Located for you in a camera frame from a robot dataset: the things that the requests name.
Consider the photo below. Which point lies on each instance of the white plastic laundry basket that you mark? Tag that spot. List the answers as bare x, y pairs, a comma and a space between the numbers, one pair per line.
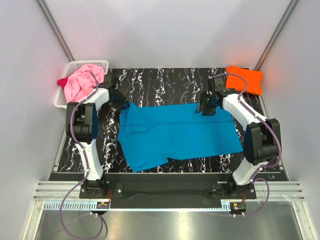
70, 68

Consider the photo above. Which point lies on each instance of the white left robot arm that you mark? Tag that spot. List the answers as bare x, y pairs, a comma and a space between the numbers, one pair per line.
82, 126

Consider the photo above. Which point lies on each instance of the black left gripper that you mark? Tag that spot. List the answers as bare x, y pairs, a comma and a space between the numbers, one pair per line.
123, 100

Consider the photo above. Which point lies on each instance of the blue t shirt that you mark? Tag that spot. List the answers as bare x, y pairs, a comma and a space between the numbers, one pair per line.
151, 135

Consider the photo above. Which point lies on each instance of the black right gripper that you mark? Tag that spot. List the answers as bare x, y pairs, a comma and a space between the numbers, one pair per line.
206, 111

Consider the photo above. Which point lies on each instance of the red t shirt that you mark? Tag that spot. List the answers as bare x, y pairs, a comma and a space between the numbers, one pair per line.
62, 82

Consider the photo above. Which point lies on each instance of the pink t shirt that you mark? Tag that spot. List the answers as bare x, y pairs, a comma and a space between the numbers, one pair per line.
81, 83

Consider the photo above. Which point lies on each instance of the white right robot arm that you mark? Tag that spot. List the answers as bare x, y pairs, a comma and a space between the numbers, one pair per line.
262, 141

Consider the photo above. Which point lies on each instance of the folded orange t shirt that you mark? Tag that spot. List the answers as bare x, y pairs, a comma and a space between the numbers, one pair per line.
252, 77

